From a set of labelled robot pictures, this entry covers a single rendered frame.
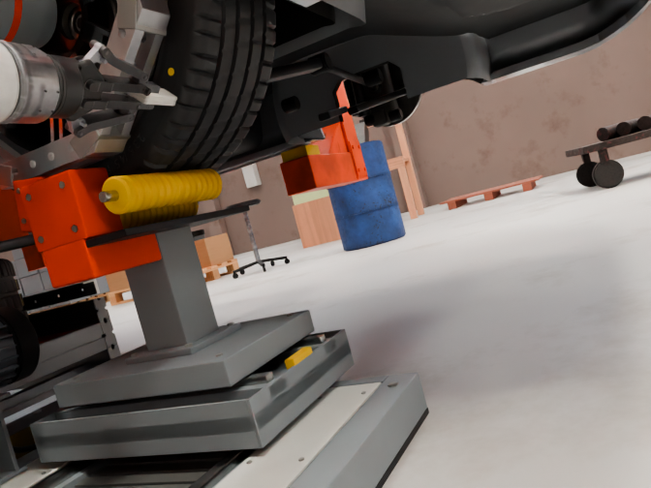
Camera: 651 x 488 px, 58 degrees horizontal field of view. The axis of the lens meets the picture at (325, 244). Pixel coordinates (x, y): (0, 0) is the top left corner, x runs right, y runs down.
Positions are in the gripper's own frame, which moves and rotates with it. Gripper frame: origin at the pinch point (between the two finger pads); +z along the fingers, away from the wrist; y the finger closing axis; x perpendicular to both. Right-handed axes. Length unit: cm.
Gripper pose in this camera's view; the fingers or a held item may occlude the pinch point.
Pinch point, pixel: (154, 96)
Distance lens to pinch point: 94.1
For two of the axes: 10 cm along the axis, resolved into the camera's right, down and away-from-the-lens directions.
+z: 4.2, -1.6, 8.9
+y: 4.3, -8.3, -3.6
